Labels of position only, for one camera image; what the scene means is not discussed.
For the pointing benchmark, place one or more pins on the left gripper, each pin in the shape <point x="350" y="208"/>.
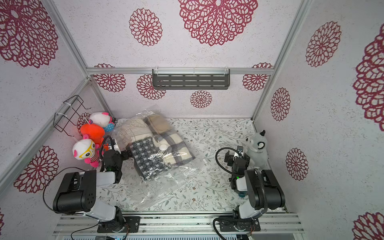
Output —
<point x="125" y="154"/>

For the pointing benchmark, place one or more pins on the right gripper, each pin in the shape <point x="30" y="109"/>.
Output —
<point x="231" y="158"/>

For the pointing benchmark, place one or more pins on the black white houndstooth scarf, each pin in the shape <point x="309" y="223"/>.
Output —
<point x="147" y="160"/>

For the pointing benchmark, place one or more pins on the clear plastic vacuum bag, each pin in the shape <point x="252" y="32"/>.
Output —
<point x="145" y="194"/>

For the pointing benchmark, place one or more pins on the beige brown fringed scarf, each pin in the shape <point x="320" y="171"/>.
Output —
<point x="157" y="124"/>

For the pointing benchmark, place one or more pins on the grey cream plaid scarf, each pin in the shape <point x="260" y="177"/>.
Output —
<point x="177" y="152"/>

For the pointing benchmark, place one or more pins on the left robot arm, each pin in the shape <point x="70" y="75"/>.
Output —
<point x="77" y="193"/>

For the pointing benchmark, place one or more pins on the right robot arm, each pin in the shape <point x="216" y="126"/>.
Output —
<point x="260" y="186"/>

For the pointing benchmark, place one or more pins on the cream knitted scarf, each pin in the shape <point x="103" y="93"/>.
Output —
<point x="134" y="130"/>

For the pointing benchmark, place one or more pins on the grey raccoon plush toy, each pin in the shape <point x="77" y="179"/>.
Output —
<point x="256" y="150"/>

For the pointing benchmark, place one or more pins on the white plush doll with glasses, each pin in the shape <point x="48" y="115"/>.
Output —
<point x="88" y="151"/>

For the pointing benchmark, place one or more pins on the teal alarm clock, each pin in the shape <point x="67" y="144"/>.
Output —
<point x="242" y="194"/>

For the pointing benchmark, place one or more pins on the red orange plush toy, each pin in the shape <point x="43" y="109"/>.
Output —
<point x="93" y="132"/>

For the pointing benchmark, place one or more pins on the white pink plush toy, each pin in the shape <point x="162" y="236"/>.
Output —
<point x="102" y="119"/>

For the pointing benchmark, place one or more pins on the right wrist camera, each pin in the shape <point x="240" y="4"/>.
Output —
<point x="239" y="153"/>

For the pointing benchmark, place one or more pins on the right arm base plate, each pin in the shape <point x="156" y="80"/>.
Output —
<point x="229" y="224"/>

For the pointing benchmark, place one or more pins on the black wire basket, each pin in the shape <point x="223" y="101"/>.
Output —
<point x="75" y="114"/>

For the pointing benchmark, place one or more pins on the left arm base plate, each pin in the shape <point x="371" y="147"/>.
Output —
<point x="130" y="224"/>

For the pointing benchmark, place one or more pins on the grey wall shelf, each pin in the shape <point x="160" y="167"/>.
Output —
<point x="191" y="80"/>

